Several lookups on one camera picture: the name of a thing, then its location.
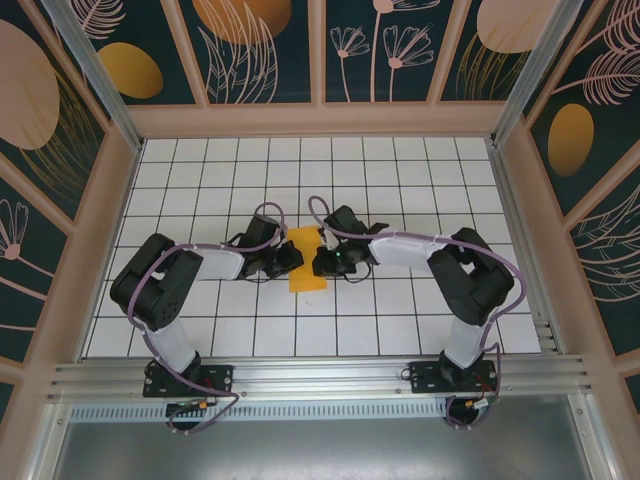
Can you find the dark panel pink flowers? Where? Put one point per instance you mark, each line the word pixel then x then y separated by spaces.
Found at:
pixel 380 50

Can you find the aluminium frame bar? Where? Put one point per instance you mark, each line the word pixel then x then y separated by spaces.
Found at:
pixel 47 440
pixel 597 445

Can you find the aluminium extrusion post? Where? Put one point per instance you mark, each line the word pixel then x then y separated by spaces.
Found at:
pixel 95 70
pixel 528 75

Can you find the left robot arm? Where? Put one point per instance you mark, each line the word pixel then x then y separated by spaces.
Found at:
pixel 150 280

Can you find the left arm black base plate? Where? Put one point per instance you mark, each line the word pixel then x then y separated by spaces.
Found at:
pixel 220 380

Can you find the dark panel pink oval fronds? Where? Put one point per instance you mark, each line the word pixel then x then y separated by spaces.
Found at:
pixel 500 25

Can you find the grey brushed metal sheet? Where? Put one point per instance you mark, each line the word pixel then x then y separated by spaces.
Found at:
pixel 320 450

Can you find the yellow paper sheet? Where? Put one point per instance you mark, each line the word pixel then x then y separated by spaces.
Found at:
pixel 305 280

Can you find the dark panel single pink flower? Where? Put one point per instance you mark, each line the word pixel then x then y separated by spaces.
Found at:
pixel 25 275

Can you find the dark panel golden oval feather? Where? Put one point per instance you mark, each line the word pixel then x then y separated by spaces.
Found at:
pixel 130 70

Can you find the aluminium table side rail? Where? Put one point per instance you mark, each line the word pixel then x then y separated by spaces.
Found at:
pixel 525 250

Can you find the dark panel golden oval fern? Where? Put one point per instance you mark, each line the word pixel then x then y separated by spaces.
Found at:
pixel 570 140

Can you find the dark panel large pink oval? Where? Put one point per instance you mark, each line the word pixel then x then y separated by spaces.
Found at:
pixel 30 85

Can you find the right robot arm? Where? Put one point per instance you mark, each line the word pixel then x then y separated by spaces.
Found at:
pixel 475 290

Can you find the long aluminium mounting rail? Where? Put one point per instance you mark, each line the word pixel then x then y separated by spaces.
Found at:
pixel 320 375

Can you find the dark panel orange circle leaves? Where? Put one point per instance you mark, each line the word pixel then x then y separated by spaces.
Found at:
pixel 250 50

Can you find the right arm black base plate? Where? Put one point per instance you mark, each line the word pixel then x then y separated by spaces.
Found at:
pixel 425 380

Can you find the dark panel pink leaf outlines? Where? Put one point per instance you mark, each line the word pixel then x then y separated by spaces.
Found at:
pixel 610 260

